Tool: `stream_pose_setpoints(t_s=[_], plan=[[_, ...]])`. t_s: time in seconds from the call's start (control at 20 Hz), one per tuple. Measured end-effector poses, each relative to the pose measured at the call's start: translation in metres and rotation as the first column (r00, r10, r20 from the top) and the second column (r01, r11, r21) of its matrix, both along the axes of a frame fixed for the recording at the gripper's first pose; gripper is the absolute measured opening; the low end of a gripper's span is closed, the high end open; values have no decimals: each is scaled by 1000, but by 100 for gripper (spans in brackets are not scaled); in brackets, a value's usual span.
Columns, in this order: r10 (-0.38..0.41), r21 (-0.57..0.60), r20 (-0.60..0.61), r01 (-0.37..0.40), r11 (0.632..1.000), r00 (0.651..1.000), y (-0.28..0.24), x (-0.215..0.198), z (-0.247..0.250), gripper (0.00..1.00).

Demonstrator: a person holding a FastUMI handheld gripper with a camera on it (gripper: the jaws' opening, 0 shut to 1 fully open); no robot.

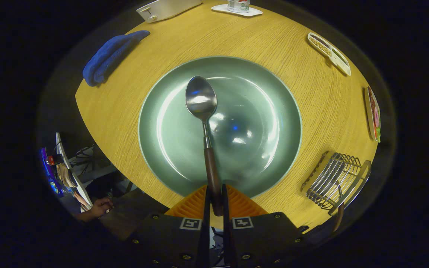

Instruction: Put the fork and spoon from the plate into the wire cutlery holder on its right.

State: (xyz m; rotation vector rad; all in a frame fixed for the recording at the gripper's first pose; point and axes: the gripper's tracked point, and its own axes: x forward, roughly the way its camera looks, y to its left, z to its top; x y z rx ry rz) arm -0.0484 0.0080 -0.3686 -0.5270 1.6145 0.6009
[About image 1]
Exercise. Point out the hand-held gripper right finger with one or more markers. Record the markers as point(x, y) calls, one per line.
point(263, 238)

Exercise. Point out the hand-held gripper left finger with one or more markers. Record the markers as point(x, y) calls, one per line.
point(169, 238)

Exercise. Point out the white printed board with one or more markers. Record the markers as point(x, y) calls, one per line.
point(73, 182)

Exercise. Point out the light green plate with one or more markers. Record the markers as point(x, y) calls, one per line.
point(259, 111)

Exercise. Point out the plate of food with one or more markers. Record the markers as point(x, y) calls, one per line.
point(374, 115)

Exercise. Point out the blue folded cloth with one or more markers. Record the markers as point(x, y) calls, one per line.
point(102, 61)

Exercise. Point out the white divided dish with beans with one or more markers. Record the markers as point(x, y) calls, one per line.
point(330, 52)

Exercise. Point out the white coaster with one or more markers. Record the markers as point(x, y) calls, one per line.
point(255, 12)

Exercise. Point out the white toaster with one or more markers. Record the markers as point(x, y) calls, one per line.
point(166, 9)

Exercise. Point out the drink can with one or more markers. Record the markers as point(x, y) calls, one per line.
point(238, 5)

